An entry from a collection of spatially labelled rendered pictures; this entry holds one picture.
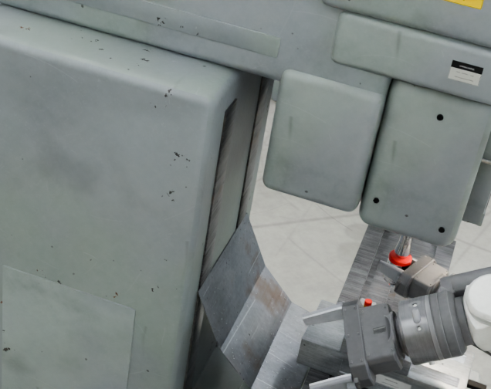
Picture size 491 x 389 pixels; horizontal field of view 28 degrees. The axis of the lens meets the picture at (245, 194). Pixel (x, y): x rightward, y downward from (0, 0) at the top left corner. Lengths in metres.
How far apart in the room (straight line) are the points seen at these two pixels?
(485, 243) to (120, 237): 2.70
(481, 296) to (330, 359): 0.84
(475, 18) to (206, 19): 0.47
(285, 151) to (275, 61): 0.17
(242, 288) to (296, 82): 0.61
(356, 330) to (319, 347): 0.74
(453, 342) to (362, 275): 1.11
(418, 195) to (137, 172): 0.52
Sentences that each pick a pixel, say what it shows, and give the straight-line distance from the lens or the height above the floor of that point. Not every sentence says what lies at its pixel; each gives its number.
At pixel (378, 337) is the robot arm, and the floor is 1.50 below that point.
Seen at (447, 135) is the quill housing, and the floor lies 1.55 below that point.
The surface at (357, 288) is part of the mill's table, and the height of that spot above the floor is 0.93.
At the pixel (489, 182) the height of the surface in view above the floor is 1.44.
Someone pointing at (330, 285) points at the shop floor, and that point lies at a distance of 3.86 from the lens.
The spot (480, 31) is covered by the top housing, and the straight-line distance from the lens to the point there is 1.62.
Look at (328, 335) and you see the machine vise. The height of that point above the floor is 1.00.
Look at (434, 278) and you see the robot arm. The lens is 1.96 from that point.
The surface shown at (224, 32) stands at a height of 1.63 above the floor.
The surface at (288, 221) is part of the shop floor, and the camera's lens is 4.16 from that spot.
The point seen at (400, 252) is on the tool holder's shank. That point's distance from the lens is 1.97.
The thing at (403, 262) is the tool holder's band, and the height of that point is 1.21.
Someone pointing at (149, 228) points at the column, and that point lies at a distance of 1.85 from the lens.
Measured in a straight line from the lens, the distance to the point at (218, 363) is 2.36.
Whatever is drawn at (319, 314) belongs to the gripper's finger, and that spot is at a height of 1.48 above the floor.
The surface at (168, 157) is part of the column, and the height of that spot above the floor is 1.42.
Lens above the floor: 2.34
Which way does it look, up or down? 33 degrees down
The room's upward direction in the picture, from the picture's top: 10 degrees clockwise
